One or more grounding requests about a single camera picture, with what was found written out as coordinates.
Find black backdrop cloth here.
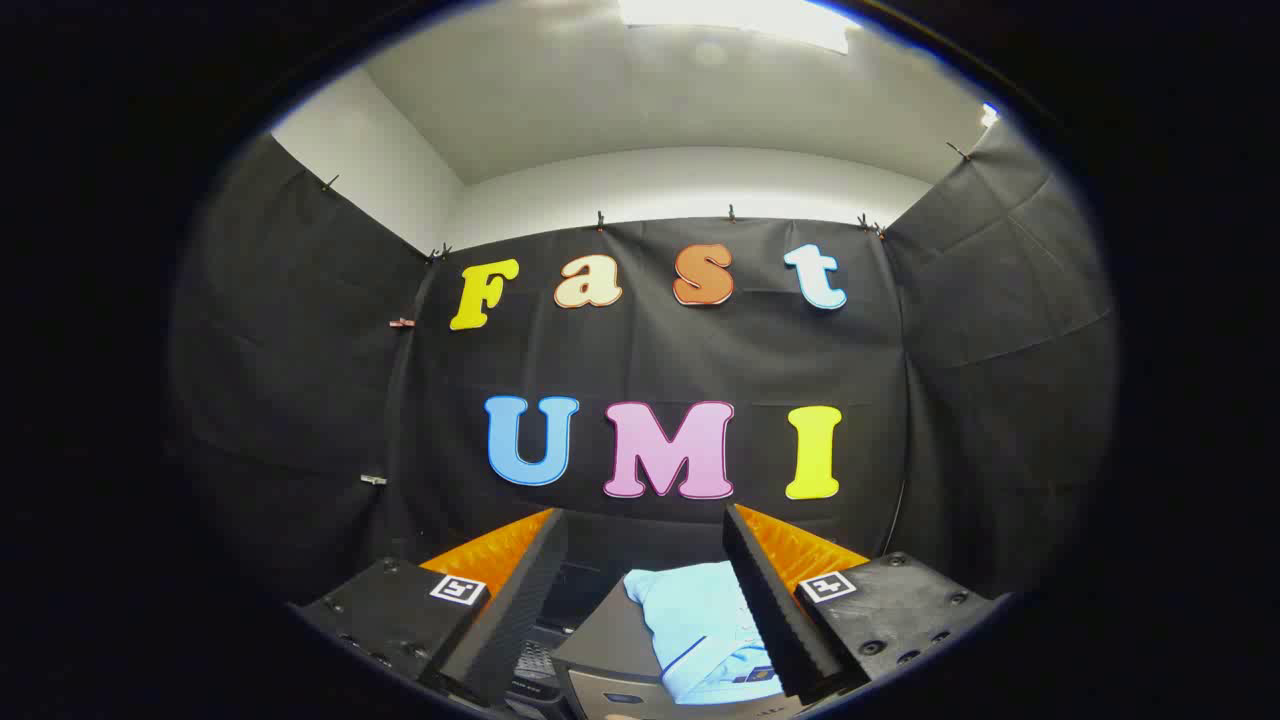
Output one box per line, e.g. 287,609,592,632
168,118,1119,611

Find ceiling light panel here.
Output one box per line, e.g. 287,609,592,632
618,0,863,53

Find row of black clips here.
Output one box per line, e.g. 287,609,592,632
318,140,973,263

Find grey washing machine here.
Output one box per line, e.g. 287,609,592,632
508,560,601,716

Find light blue garment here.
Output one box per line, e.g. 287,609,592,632
624,560,786,706

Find grey side table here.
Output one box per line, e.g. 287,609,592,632
552,578,669,720

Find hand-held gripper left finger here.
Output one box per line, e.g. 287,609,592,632
290,507,569,709

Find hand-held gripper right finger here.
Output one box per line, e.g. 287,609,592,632
722,503,1003,703

